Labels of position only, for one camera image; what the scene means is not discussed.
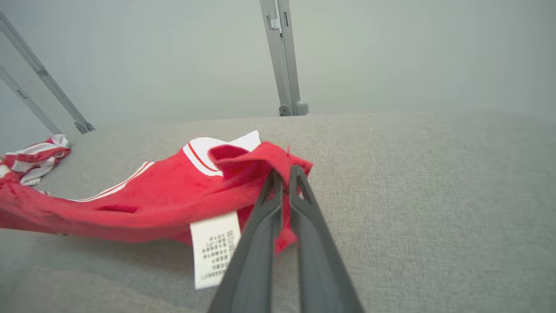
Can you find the grey metal side post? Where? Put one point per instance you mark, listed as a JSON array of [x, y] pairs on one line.
[[43, 74], [26, 101]]

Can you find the red shorts with white stripe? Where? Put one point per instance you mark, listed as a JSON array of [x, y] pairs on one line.
[[34, 158]]

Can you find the red basketball jersey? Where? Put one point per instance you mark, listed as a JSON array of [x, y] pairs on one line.
[[165, 195]]

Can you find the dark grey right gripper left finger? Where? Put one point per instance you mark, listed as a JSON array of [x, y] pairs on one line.
[[256, 252]]

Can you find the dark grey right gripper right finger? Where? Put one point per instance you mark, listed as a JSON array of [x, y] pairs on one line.
[[317, 261]]

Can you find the grey metal partition post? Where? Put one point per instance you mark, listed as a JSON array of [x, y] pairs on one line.
[[282, 65]]

